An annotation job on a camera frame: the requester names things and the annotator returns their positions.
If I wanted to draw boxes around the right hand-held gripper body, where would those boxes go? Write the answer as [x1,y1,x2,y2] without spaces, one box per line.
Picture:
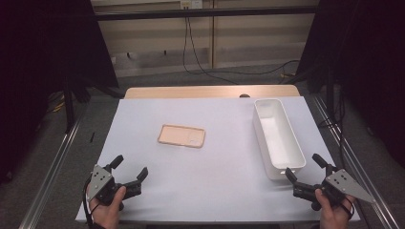
[292,163,377,212]

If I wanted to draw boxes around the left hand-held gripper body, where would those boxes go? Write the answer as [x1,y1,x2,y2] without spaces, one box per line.
[86,163,142,212]

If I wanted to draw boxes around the white plastic bin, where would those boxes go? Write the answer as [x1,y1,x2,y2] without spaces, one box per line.
[252,97,308,181]

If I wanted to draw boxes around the beige phone case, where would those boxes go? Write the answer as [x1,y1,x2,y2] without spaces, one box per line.
[157,123,206,149]

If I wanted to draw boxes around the person's left hand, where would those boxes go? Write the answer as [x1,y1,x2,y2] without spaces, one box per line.
[86,185,128,229]

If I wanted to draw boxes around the person's right hand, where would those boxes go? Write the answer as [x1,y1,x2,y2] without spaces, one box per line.
[314,188,356,229]

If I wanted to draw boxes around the white table mat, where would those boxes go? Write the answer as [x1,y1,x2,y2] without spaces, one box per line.
[75,95,361,223]

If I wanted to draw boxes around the black metal stand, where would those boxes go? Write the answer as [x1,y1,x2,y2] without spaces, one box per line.
[324,68,339,122]
[61,75,78,134]

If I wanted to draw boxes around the wooden table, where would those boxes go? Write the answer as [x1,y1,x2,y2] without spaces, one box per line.
[123,84,301,100]

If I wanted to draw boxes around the black curtain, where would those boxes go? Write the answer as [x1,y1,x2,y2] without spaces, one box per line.
[0,0,119,185]
[295,0,405,168]

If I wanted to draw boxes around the black horizontal bar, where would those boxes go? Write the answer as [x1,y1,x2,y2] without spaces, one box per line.
[94,6,319,22]

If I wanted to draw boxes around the metal floor rail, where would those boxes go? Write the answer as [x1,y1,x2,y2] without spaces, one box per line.
[310,94,403,229]
[18,111,88,229]

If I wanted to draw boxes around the right hand-held gripper cable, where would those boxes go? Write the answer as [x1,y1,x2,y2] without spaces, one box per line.
[337,195,355,221]

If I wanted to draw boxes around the hand-held gripper cable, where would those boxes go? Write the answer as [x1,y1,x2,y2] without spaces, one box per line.
[81,177,97,229]
[337,195,355,221]

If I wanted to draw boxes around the left hand-held gripper cable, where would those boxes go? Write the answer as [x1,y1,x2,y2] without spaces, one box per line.
[81,177,97,229]

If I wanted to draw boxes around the black cable beside rail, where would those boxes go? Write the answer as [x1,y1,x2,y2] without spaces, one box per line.
[318,90,349,155]

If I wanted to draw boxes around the black floor cable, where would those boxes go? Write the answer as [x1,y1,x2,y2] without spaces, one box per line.
[181,17,301,77]
[187,17,240,86]

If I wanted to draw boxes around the white wall outlet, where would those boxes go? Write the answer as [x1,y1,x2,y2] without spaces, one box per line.
[180,0,203,10]

